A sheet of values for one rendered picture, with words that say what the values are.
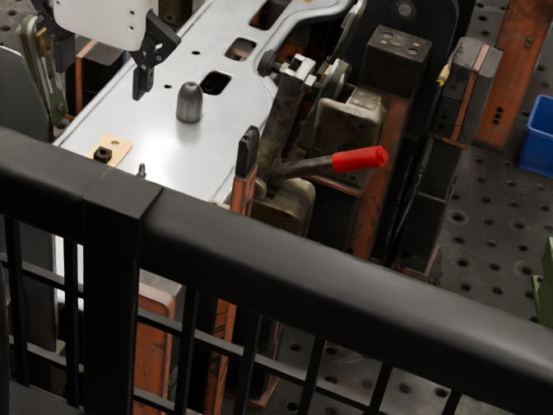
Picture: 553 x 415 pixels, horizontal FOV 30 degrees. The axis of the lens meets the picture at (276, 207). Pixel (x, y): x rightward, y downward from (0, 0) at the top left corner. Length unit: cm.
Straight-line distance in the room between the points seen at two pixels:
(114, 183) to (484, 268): 127
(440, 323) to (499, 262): 128
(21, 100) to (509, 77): 107
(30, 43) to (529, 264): 83
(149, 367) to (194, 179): 38
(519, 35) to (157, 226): 137
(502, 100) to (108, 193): 143
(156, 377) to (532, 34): 100
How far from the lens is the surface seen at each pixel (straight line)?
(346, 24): 134
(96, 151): 120
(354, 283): 34
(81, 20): 107
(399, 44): 124
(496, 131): 179
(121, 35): 106
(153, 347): 84
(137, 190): 36
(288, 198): 111
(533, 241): 167
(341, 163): 105
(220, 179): 119
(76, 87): 141
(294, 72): 100
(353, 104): 122
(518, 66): 172
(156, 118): 127
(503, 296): 157
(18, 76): 80
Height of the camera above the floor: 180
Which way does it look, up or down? 43 degrees down
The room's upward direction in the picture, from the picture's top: 10 degrees clockwise
